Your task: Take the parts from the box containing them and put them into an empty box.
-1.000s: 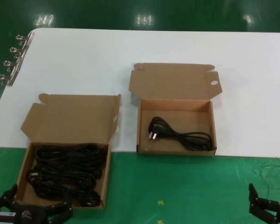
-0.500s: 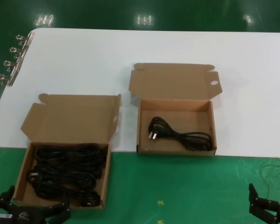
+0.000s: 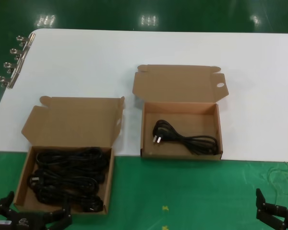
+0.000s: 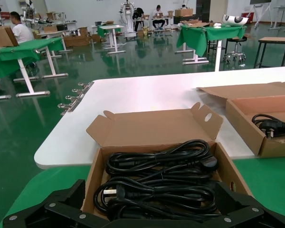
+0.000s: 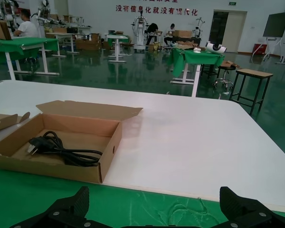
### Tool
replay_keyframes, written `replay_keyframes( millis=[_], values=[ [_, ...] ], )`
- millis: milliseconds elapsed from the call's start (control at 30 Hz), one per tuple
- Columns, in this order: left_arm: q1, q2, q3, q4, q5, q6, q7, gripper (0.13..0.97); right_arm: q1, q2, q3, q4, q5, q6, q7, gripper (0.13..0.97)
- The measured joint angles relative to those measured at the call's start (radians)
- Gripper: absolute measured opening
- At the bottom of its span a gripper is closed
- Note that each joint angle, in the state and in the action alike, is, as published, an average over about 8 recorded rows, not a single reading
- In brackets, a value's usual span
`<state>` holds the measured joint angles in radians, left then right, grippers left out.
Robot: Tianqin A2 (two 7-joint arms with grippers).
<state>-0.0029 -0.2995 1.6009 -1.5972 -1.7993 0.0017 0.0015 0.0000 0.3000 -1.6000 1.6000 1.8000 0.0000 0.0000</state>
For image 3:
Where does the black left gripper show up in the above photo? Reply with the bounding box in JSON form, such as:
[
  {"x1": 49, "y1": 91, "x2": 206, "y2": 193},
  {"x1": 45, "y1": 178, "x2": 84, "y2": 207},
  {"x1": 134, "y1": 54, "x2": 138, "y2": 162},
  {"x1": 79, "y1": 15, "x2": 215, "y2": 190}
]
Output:
[{"x1": 0, "y1": 191, "x2": 73, "y2": 230}]

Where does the open brown cardboard box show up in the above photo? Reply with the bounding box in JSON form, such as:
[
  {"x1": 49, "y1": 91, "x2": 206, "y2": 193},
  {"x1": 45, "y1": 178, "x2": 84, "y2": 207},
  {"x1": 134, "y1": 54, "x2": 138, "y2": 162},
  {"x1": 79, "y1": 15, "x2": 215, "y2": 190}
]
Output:
[
  {"x1": 13, "y1": 95, "x2": 125, "y2": 214},
  {"x1": 132, "y1": 64, "x2": 229, "y2": 161}
]

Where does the green table mat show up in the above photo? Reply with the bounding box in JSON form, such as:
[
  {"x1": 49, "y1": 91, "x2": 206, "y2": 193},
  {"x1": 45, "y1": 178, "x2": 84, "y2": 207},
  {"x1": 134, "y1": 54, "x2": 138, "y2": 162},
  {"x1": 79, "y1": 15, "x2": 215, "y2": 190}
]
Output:
[{"x1": 0, "y1": 150, "x2": 288, "y2": 230}]

